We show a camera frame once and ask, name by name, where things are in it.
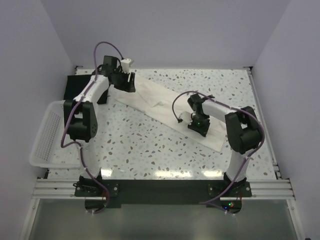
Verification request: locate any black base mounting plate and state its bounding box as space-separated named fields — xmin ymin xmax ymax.
xmin=73 ymin=177 xmax=253 ymax=213

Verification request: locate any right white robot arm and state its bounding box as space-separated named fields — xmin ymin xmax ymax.
xmin=187 ymin=93 xmax=265 ymax=197

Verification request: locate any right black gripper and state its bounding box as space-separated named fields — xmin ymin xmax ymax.
xmin=187 ymin=114 xmax=210 ymax=138

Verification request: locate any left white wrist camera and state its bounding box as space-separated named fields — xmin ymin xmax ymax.
xmin=120 ymin=58 xmax=134 ymax=73

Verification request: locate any folded black t shirt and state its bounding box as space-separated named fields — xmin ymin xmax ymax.
xmin=63 ymin=74 xmax=110 ymax=107

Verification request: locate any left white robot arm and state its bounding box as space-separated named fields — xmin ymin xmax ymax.
xmin=60 ymin=56 xmax=136 ymax=196

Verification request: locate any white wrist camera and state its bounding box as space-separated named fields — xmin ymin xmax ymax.
xmin=120 ymin=58 xmax=134 ymax=73
xmin=178 ymin=111 xmax=192 ymax=125

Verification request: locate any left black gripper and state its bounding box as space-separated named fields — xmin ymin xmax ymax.
xmin=112 ymin=68 xmax=136 ymax=93

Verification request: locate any aluminium front rail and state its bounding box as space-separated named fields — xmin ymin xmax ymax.
xmin=32 ymin=179 xmax=296 ymax=200

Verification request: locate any white plastic basket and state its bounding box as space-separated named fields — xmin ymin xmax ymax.
xmin=29 ymin=100 xmax=81 ymax=169

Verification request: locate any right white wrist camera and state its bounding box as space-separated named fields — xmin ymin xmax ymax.
xmin=178 ymin=111 xmax=192 ymax=125

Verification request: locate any white t shirt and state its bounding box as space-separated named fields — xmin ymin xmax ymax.
xmin=113 ymin=75 xmax=227 ymax=152

